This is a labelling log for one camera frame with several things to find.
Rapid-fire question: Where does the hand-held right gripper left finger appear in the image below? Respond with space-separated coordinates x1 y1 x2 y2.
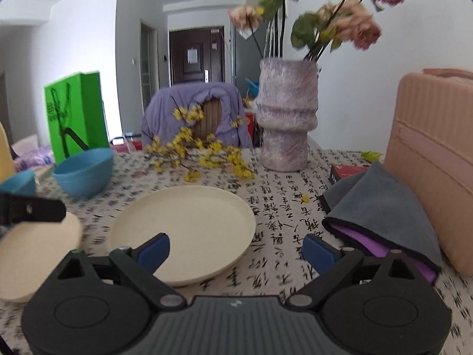
55 233 185 309

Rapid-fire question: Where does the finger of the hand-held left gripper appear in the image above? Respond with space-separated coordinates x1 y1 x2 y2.
0 191 67 226

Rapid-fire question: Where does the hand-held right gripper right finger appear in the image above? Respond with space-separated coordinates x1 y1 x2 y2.
288 234 416 309

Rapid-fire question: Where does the cream round plate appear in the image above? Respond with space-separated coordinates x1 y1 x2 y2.
0 211 82 303
108 185 257 288

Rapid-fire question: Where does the purple plastic bag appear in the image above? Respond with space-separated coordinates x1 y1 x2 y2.
13 144 56 172

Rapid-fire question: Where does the purple cloth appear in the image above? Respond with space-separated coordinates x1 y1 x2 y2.
327 225 437 283

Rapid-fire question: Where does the large blue bowl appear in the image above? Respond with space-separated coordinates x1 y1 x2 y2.
53 149 115 198

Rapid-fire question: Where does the grey cloth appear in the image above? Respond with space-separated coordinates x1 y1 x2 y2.
320 162 443 272

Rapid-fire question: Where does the red and black box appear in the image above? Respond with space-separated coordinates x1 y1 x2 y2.
328 163 370 185

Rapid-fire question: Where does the green shopping bag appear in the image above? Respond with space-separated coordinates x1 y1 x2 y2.
43 71 110 165

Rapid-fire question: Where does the yellow flower branch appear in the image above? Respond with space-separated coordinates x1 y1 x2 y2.
144 107 256 183

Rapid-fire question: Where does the pink textured vase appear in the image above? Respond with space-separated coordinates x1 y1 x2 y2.
255 58 319 172

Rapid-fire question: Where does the wooden chair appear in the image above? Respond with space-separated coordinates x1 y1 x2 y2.
194 98 223 140

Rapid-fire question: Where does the purple jacket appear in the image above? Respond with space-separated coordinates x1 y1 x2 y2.
141 83 254 150

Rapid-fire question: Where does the peach pouch bag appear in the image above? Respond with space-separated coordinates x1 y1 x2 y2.
384 68 473 276

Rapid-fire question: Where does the dark wooden door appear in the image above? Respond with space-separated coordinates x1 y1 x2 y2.
169 27 226 86

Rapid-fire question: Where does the dried pink flower bouquet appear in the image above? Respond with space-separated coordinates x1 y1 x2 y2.
228 0 405 63

